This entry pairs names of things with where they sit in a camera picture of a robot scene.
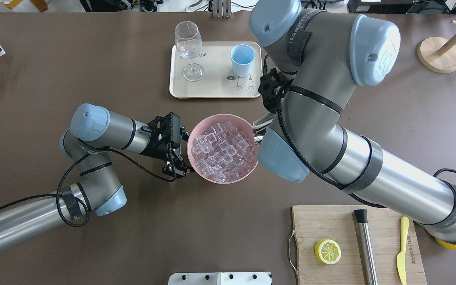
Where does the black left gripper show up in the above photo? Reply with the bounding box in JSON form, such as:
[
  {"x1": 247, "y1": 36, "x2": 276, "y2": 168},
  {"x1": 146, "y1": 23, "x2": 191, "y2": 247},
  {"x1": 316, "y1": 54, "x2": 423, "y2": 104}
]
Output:
[{"x1": 141, "y1": 112, "x2": 192, "y2": 179}]

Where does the yellow plastic knife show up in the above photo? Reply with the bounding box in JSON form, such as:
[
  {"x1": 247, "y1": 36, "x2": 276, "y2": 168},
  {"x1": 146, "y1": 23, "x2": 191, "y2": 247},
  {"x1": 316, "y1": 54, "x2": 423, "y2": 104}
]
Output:
[{"x1": 396, "y1": 216, "x2": 410, "y2": 285}]

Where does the clear wine glass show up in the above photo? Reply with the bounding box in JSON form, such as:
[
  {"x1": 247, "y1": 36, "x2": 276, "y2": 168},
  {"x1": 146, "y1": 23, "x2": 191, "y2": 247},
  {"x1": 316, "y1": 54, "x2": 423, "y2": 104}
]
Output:
[{"x1": 175, "y1": 21, "x2": 204, "y2": 82}]

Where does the pink bowl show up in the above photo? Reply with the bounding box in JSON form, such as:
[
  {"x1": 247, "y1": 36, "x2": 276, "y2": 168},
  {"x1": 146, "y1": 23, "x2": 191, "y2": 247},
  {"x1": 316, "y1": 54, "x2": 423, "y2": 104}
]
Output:
[{"x1": 187, "y1": 114, "x2": 259, "y2": 184}]

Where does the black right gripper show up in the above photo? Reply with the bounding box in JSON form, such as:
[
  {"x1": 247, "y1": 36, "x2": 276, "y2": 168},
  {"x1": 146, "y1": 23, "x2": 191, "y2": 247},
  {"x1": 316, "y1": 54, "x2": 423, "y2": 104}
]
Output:
[{"x1": 258, "y1": 68, "x2": 292, "y2": 114}]

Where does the wooden cup stand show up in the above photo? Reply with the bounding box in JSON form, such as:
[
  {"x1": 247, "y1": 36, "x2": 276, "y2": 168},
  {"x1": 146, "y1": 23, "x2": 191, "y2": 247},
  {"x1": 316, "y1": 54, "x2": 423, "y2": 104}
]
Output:
[{"x1": 416, "y1": 20, "x2": 456, "y2": 74}]

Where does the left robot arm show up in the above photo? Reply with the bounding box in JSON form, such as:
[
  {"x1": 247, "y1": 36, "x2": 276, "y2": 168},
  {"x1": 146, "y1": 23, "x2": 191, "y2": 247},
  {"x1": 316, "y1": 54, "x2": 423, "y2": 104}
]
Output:
[{"x1": 0, "y1": 103, "x2": 192, "y2": 252}]

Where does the yellow lemon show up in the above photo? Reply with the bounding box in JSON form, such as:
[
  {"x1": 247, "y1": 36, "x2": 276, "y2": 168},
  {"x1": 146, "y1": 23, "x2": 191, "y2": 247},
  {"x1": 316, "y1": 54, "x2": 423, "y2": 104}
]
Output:
[{"x1": 434, "y1": 237, "x2": 456, "y2": 251}]

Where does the clear ice cubes pile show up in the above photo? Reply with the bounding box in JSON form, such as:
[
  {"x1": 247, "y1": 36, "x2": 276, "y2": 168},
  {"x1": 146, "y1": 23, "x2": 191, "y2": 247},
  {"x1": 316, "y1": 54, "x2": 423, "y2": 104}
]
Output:
[{"x1": 192, "y1": 121, "x2": 255, "y2": 179}]

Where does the cream serving tray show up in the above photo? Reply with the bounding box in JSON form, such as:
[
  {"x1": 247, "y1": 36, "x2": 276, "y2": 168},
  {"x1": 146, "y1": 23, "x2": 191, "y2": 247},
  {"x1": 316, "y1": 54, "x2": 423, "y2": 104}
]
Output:
[{"x1": 169, "y1": 42, "x2": 262, "y2": 99}]

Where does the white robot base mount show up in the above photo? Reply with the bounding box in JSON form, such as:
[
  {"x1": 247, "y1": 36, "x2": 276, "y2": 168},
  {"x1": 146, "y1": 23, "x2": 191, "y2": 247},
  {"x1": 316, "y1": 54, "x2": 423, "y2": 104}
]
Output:
[{"x1": 168, "y1": 272, "x2": 273, "y2": 285}]

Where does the steel muddler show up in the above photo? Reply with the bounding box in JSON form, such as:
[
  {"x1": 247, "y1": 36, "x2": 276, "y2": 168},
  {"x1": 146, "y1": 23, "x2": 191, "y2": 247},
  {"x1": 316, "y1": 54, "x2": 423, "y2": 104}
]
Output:
[{"x1": 353, "y1": 209, "x2": 379, "y2": 285}]

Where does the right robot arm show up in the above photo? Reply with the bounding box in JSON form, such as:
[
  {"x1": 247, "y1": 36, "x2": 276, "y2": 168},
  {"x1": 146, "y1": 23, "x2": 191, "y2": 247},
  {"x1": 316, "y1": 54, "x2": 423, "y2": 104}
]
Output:
[{"x1": 249, "y1": 0, "x2": 456, "y2": 245}]

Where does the metal ice scoop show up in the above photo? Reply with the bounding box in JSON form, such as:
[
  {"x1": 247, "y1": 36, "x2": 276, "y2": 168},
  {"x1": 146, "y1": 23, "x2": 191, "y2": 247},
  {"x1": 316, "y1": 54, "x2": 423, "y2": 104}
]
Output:
[{"x1": 252, "y1": 112, "x2": 275, "y2": 144}]

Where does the blue cup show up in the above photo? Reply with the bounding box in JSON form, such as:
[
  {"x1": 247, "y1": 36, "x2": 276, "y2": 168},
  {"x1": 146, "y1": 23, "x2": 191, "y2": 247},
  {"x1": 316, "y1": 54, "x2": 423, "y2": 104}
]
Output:
[{"x1": 230, "y1": 44, "x2": 256, "y2": 76}]

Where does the half lemon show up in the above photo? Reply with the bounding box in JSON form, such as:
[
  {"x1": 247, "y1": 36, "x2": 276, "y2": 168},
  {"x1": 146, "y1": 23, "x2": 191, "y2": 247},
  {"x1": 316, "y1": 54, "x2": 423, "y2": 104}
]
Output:
[{"x1": 314, "y1": 239, "x2": 342, "y2": 265}]

